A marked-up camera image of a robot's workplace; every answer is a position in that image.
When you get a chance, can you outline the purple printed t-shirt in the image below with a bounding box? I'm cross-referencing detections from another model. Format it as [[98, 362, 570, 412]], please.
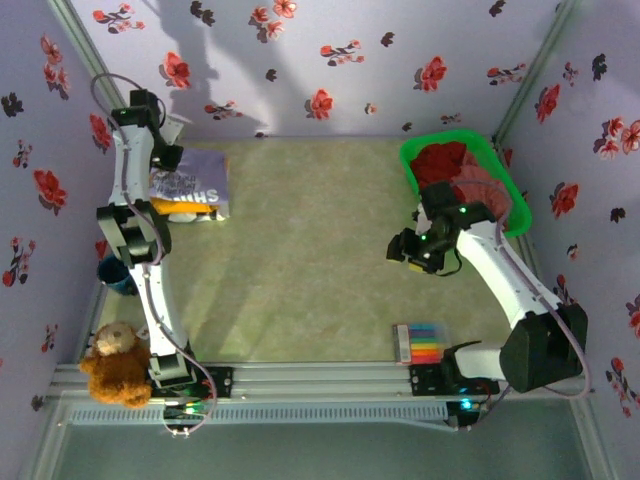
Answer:
[[148, 148, 232, 219]]

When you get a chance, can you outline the pink t-shirt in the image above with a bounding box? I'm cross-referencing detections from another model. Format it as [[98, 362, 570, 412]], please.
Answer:
[[449, 152, 516, 234]]

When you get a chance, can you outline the pack of coloured markers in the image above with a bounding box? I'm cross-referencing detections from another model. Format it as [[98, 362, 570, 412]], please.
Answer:
[[392, 322, 450, 366]]

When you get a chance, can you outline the yellow folded t-shirt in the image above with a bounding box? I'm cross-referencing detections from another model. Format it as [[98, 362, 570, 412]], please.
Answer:
[[149, 197, 221, 221]]

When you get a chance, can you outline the green plastic basket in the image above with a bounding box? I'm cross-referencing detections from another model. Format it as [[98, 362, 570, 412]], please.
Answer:
[[398, 128, 532, 239]]

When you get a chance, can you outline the dark blue cup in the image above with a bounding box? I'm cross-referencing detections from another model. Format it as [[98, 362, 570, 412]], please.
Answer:
[[96, 254, 139, 297]]

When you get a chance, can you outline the brown teddy bear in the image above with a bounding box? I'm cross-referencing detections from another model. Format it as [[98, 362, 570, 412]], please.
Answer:
[[78, 321, 154, 407]]

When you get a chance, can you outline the grey left arm cable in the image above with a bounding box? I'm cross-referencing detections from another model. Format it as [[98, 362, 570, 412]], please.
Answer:
[[89, 72, 219, 440]]

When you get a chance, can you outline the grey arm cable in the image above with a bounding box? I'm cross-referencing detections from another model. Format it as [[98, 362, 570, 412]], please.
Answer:
[[89, 72, 219, 440], [447, 179, 596, 432]]

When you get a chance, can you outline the grey aluminium corner post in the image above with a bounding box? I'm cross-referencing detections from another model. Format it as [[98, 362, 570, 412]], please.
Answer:
[[46, 0, 146, 149], [497, 0, 587, 139]]

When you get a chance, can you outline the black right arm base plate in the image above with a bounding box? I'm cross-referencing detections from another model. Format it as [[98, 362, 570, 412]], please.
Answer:
[[408, 363, 501, 397]]

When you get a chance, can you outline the grey aluminium rail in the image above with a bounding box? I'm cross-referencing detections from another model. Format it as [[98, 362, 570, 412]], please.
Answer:
[[47, 362, 596, 401]]

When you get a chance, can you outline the grey slotted cable duct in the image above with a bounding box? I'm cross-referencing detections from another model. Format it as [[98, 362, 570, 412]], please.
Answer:
[[67, 402, 449, 426]]

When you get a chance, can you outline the grey right arm cable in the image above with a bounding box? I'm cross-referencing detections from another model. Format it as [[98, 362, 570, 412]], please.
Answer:
[[447, 179, 596, 432]]

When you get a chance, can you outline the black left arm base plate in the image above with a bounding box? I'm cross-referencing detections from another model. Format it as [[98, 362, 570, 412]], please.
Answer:
[[147, 366, 235, 400]]

